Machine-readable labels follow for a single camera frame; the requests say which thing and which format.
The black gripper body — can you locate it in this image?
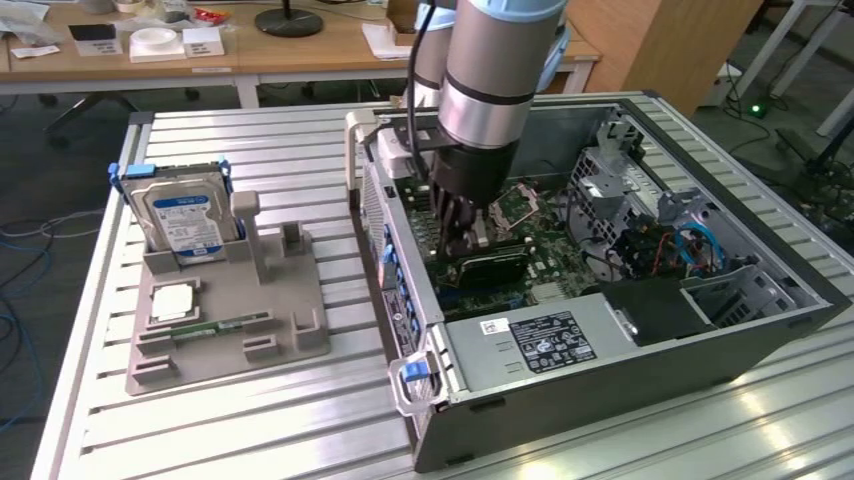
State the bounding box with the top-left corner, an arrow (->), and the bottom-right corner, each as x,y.
430,142 -> 519,210

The black GPU graphics card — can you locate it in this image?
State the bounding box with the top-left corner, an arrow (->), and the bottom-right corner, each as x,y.
439,239 -> 535,296

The open metal socket cover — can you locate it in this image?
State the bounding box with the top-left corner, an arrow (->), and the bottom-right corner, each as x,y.
492,182 -> 543,231

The green motherboard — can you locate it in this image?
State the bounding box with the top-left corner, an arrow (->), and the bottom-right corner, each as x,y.
399,179 -> 602,321

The metal drive cage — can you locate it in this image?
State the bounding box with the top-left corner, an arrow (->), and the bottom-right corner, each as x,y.
571,117 -> 675,241

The grey power supply unit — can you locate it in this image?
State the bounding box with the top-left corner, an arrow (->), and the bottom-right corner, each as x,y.
443,292 -> 642,394

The stack of white papers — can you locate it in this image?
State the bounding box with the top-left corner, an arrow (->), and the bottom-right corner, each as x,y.
362,22 -> 415,61

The brown cardboard box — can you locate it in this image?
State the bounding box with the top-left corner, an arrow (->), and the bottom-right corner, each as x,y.
386,0 -> 420,36

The wooden desk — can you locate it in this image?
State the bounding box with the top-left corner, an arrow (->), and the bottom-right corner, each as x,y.
0,0 -> 602,109

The wooden cabinet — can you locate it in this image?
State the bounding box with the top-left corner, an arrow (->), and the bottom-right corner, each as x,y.
566,0 -> 766,116

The open black PC case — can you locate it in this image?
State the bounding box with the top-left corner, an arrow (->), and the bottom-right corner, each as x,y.
343,97 -> 854,474

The metal disk bay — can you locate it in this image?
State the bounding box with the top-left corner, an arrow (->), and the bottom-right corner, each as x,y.
679,263 -> 802,331

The black round lamp base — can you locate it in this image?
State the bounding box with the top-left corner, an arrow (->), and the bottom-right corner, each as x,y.
253,0 -> 326,39

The hard disk with blue carrier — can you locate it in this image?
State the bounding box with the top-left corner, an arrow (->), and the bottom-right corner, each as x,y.
105,159 -> 241,265

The green RAM stick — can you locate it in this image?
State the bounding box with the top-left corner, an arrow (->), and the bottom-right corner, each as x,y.
169,312 -> 272,344

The grey parts rack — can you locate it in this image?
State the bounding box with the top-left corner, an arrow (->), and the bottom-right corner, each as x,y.
124,189 -> 335,397

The silver CPU chip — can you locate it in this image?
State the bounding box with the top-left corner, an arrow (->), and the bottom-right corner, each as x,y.
149,287 -> 201,322

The white cube box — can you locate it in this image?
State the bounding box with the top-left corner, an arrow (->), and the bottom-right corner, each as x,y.
180,27 -> 223,59

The black floor stand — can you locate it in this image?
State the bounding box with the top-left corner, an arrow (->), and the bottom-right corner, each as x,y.
773,97 -> 854,221

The black chair base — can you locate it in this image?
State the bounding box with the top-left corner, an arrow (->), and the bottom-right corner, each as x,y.
39,92 -> 145,149

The clear plastic bag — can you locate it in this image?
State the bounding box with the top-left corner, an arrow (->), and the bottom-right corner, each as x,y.
0,0 -> 65,46

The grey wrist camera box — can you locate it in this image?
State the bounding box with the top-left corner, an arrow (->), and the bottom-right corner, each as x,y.
376,127 -> 439,179

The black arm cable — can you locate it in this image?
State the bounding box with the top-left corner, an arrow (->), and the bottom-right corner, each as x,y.
404,0 -> 439,176

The black wire bundle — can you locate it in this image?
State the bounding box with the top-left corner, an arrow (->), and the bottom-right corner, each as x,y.
610,224 -> 675,281

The blue disk wire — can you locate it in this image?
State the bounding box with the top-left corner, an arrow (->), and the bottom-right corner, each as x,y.
672,223 -> 729,277

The white desk frame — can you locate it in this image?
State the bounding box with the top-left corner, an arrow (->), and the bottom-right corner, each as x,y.
730,0 -> 854,136

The white floor cable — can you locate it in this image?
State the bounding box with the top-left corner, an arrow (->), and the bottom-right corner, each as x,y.
0,209 -> 101,239

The blue floor cable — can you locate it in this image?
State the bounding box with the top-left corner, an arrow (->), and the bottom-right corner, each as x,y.
0,234 -> 52,432

